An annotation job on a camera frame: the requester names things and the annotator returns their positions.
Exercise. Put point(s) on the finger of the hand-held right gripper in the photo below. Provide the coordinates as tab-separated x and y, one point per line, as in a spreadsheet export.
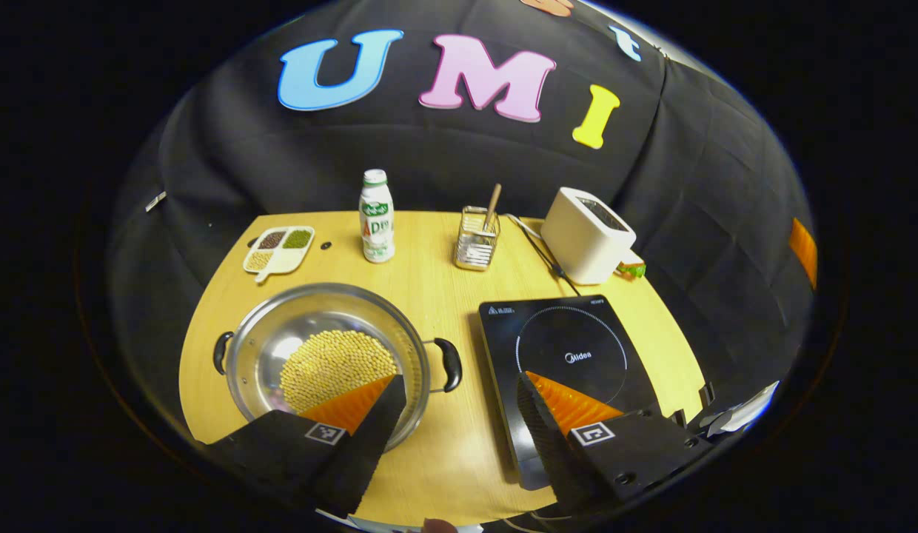
804	252

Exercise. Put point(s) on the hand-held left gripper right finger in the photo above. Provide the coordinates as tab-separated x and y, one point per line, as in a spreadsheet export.
544	437

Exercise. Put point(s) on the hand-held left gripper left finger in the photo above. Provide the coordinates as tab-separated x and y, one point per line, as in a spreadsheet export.
366	451

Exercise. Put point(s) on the black induction cooktop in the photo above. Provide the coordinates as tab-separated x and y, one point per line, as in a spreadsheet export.
570	333

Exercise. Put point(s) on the stainless steel pot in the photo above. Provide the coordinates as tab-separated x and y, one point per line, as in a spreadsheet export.
281	348

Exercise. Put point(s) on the pile of yellow soybeans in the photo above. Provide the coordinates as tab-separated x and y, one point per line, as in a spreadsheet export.
333	366

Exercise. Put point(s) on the toy sandwich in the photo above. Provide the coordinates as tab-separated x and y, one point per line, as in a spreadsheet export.
631	268

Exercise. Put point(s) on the white toaster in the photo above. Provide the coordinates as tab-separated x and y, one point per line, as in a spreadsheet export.
585	237

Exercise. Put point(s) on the divided white grain dish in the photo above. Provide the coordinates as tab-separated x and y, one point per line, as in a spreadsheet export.
279	248

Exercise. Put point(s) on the white drink bottle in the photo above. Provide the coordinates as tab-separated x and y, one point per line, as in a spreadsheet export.
377	222

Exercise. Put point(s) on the white cloth clip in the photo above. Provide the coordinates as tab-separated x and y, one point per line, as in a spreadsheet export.
155	201

